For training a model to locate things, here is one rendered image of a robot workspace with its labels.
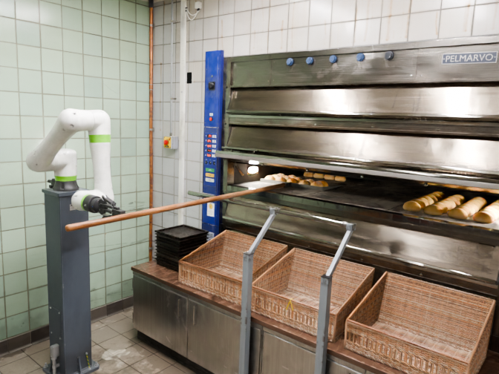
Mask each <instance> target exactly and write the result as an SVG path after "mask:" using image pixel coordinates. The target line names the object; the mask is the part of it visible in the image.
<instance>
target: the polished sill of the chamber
mask: <svg viewBox="0 0 499 374"><path fill-rule="evenodd" d="M250 189H253V188H249V187H245V186H237V185H228V186H227V191H234V192H239V191H246V190H250ZM251 195H255V196H259V197H266V198H271V199H275V200H283V201H287V202H291V203H299V204H304V205H308V206H315V207H319V208H324V209H332V210H336V211H343V212H348V213H352V214H360V215H364V216H369V217H376V218H380V219H385V220H392V221H397V222H401V223H408V224H413V225H417V226H424V227H429V228H433V229H441V230H446V231H450V232H457V233H461V234H469V235H474V236H478V237H485V238H490V239H494V240H499V229H490V228H486V227H481V226H473V225H468V224H463V223H455V222H451V221H446V220H438V219H433V218H428V217H420V216H416V215H411V214H403V213H398V212H393V211H385V210H380V209H372V208H368V207H363V206H355V205H350V204H345V203H337V202H333V201H328V200H320V199H315V198H310V197H302V196H297V195H292V194H285V193H280V192H275V191H262V192H258V193H254V194H251Z"/></svg>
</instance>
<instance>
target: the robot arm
mask: <svg viewBox="0 0 499 374"><path fill-rule="evenodd" d="M79 131H88V137H89V145H90V149H91V157H92V163H93V169H94V190H90V191H78V192H76V193H75V194H74V195H73V196H72V198H71V203H72V206H73V207H74V208H75V209H77V210H79V211H89V212H91V213H100V214H101V215H102V218H104V217H111V216H115V215H119V214H125V211H124V210H122V209H120V207H117V206H116V203H115V202H114V193H113V188H112V183H111V120H110V117H109V115H108V114H107V113H106V112H104V111H102V110H89V111H86V110H78V109H73V108H68V109H65V110H63V111H62V112H61V113H60V115H59V117H58V118H57V120H56V122H55V124H54V126H53V127H52V129H51V130H50V132H49V133H48V135H47V136H46V137H45V138H44V139H43V140H42V142H41V143H40V144H39V145H38V146H37V147H36V148H34V149H33V150H32V151H31V152H30V153H29V154H28V155H27V157H26V163H27V167H28V168H29V169H30V170H32V171H35V172H46V171H54V177H55V178H52V180H48V183H51V185H49V188H52V189H53V190H54V191H76V190H79V186H78V184H77V181H76V177H77V158H76V152H75V150H72V149H68V148H62V146H63V145H64V144H65V143H66V142H67V141H68V140H69V139H70V138H71V137H72V136H73V135H74V134H75V133H77V132H79ZM108 208H109V209H108ZM111 209H112V210H111ZM106 212H107V213H109V214H112V215H106V214H105V213H106Z"/></svg>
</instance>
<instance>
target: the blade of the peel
mask: <svg viewBox="0 0 499 374"><path fill-rule="evenodd" d="M261 182H263V183H272V184H281V183H285V182H282V181H277V180H267V179H265V178H261ZM340 186H343V185H338V184H332V183H328V187H320V186H309V185H304V184H298V183H292V187H298V188H308V189H313V190H319V191H324V190H328V189H331V188H336V187H340Z"/></svg>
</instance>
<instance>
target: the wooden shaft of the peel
mask: <svg viewBox="0 0 499 374"><path fill-rule="evenodd" d="M283 187H285V184H284V183H281V184H276V185H272V186H265V187H261V188H254V189H250V190H246V191H239V192H235V193H230V194H223V195H219V196H215V197H207V198H203V199H199V200H193V201H189V202H184V203H177V204H173V205H169V206H161V207H157V208H153V209H146V210H142V211H135V212H131V213H127V214H119V215H115V216H111V217H104V218H100V219H96V220H89V221H85V222H81V223H73V224H69V225H66V226H65V231H67V232H72V231H75V230H79V229H86V228H90V227H94V226H100V225H104V224H108V223H114V222H118V221H122V220H129V219H132V218H136V217H143V216H147V215H151V214H157V213H161V212H165V211H171V210H175V209H182V208H186V207H190V206H196V205H200V204H204V203H211V202H215V201H219V200H225V199H229V198H233V197H240V196H244V195H247V194H254V193H258V192H262V191H268V190H272V189H276V188H283Z"/></svg>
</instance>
